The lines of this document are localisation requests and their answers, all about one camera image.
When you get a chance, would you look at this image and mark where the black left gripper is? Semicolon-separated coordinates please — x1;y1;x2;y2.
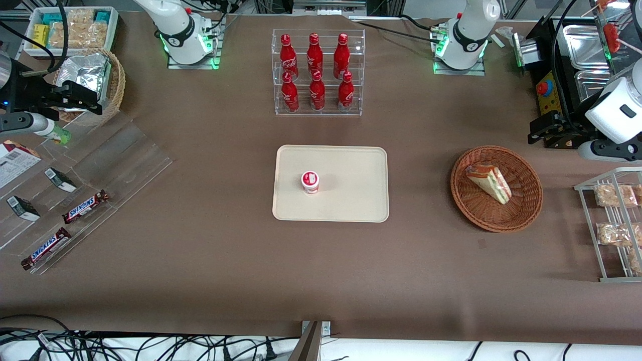
527;111;582;149

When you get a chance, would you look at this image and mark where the plastic triangle sandwich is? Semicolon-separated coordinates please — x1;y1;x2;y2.
465;164;513;205

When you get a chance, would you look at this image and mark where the light tan wicker basket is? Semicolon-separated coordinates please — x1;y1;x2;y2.
52;48;126;127

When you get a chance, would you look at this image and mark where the brown round wicker basket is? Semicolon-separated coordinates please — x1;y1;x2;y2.
450;145;544;233

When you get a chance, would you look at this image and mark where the beige plastic tray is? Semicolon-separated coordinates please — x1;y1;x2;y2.
272;145;390;223

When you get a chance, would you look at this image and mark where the silver foil bag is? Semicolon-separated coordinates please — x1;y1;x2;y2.
59;52;112;108

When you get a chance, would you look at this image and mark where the green drink bottle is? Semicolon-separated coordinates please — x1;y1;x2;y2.
46;123;72;146

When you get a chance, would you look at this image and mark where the clear acrylic stepped display stand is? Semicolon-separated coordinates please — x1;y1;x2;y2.
0;111;175;275

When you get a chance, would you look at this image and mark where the clear bag of rice crackers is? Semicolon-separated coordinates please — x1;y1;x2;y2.
49;9;109;50

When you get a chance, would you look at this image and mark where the small steel pan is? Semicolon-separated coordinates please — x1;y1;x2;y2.
574;70;613;102

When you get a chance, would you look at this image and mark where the white plastic bin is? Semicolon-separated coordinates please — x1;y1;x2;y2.
23;6;119;59

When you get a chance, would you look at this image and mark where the small black white box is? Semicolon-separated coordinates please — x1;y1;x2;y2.
44;167;77;193
6;196;41;222

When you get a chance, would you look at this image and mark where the yellow snack box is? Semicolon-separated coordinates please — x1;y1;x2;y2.
32;24;51;50

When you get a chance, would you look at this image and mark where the silver metal box device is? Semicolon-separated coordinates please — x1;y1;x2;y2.
512;33;541;69

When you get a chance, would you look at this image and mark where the printed white paper package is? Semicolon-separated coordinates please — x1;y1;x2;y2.
0;139;42;189

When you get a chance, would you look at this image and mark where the black equipment box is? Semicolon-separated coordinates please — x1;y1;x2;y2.
519;16;642;149

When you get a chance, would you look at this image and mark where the large steel pan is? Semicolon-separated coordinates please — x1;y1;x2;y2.
562;24;610;71

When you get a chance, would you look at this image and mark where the snickers chocolate bar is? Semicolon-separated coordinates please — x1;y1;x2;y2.
21;227;72;271
62;190;110;224

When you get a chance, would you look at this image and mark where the red food on stick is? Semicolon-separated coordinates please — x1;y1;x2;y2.
601;22;642;55

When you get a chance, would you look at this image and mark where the red cola bottle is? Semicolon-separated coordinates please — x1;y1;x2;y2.
281;72;300;113
337;71;355;113
309;70;326;111
306;33;324;79
279;34;299;81
333;34;351;80

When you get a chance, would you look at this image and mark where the clear acrylic bottle rack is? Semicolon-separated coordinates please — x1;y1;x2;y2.
272;29;366;117

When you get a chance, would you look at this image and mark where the brown table cover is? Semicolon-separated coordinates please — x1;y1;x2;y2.
0;11;642;345

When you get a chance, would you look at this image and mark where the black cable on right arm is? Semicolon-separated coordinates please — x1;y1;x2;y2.
0;0;70;76

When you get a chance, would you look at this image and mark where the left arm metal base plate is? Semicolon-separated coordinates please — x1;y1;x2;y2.
433;24;487;77

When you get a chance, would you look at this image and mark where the grey wire shelf rack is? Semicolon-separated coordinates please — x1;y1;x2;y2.
574;167;642;283

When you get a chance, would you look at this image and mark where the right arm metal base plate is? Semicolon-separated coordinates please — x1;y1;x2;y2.
167;19;222;70

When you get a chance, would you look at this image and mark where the black cable along table edge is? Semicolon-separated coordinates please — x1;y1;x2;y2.
350;14;444;45

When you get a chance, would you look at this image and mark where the tangled black cable bundle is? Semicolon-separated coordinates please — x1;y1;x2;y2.
0;314;301;361

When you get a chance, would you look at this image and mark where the metal table clamp bracket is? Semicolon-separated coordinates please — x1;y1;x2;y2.
291;320;332;361

